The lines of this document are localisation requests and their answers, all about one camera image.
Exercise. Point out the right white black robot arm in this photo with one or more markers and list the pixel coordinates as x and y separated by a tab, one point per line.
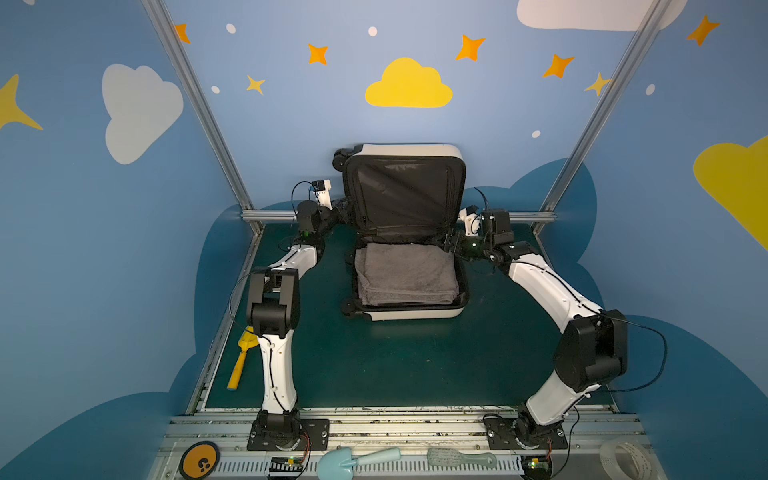
593	347

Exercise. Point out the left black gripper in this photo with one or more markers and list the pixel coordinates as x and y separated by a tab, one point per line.
339	210

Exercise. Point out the aluminium frame rear crossbar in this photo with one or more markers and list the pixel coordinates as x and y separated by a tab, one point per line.
288	216

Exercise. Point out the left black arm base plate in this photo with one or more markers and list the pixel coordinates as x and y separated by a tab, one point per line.
315	433

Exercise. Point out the small circuit board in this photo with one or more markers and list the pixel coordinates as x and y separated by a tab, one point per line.
536	468
284	468

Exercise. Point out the grey towel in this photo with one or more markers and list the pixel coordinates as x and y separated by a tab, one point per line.
393	274

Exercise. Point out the pale green hair brush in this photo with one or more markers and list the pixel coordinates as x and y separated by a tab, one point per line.
452	458

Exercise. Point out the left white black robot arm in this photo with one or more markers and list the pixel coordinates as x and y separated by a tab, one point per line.
273	311

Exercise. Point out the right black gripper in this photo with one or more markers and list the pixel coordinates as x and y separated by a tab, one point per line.
457	241

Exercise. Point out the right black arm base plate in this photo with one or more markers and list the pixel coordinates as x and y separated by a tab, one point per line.
505	434

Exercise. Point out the teal toy shovel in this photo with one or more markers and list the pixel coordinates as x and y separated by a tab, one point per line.
340	464

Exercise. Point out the aluminium frame post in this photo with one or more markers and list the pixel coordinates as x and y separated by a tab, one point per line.
638	47
173	46

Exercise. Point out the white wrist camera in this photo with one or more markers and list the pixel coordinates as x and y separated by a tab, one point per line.
321	190
471	219

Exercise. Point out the yellow toy shovel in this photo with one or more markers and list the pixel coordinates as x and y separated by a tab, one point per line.
247	341

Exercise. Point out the white hard-shell suitcase black lining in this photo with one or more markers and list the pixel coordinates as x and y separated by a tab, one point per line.
403	194

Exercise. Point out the left small circuit board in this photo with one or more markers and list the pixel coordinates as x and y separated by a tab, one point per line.
284	468

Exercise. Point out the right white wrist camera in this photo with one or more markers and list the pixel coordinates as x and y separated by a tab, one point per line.
471	219

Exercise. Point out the orange black round disc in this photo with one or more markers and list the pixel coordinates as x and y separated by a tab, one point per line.
199	461

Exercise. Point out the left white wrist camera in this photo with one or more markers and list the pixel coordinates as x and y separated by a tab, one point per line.
321	190

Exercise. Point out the left aluminium frame post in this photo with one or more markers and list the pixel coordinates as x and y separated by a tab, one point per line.
173	46

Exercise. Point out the right aluminium frame post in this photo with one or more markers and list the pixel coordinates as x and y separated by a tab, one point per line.
638	47

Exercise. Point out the right small circuit board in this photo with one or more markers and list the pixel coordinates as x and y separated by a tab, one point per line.
536	468

